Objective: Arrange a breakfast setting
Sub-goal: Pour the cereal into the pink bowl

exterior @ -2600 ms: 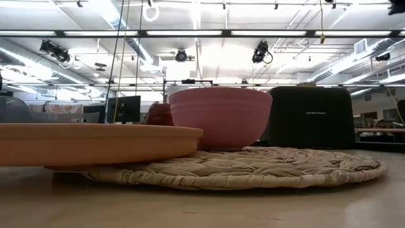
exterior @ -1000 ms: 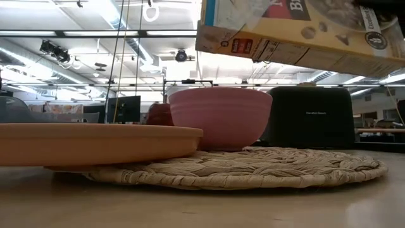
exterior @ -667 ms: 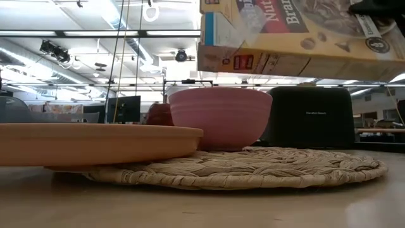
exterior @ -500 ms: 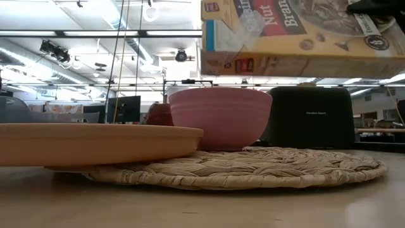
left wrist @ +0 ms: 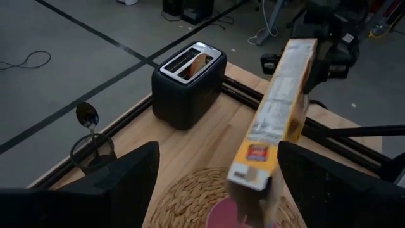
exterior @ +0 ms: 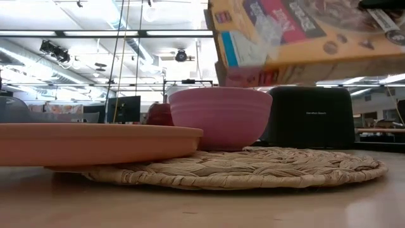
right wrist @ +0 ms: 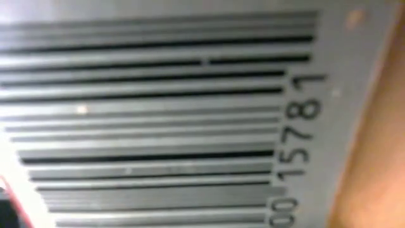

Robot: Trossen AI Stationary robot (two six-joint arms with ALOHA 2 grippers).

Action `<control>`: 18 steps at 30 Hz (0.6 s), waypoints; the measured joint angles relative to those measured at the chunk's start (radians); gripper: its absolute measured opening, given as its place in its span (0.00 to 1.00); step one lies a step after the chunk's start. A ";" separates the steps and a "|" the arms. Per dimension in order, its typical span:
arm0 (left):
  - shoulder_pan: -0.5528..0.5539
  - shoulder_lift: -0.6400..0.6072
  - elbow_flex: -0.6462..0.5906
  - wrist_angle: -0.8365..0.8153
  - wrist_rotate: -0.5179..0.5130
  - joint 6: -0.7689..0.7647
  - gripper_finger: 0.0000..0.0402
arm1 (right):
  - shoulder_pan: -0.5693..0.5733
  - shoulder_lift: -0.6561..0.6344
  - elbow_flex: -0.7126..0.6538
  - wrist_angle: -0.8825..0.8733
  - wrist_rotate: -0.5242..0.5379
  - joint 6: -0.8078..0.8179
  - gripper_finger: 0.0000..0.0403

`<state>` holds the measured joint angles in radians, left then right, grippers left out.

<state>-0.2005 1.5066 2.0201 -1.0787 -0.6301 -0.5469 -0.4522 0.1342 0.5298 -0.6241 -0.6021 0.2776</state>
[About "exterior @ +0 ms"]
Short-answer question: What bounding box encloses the yellow raisin bran cereal box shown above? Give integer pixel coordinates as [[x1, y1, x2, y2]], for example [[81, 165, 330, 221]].
[[204, 0, 405, 89]]

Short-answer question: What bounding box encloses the pink bowl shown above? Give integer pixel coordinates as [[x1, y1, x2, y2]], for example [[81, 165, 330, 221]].
[[168, 87, 273, 152]]

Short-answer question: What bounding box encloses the red glass tumbler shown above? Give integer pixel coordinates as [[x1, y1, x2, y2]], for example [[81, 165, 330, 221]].
[[146, 102, 174, 127]]

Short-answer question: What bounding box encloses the orange plate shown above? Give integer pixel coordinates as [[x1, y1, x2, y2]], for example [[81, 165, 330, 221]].
[[0, 122, 204, 168]]

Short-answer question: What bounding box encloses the wooden desk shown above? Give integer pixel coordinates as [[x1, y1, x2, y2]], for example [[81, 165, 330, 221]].
[[356, 126, 405, 134]]

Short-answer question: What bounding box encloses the black two-slot toaster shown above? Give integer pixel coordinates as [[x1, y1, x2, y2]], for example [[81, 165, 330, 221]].
[[259, 85, 356, 149]]

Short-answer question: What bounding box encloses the round woven placemat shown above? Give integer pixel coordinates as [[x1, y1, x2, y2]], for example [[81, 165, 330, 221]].
[[46, 146, 389, 191]]

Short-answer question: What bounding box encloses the black computer monitor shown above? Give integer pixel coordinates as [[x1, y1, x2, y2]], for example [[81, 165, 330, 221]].
[[106, 95, 142, 124]]

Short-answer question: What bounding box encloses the black ceiling spotlight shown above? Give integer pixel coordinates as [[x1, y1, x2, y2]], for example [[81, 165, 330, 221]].
[[39, 40, 71, 63]]

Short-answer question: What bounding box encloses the grey office chair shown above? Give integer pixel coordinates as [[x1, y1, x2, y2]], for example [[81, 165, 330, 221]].
[[0, 96, 32, 124]]

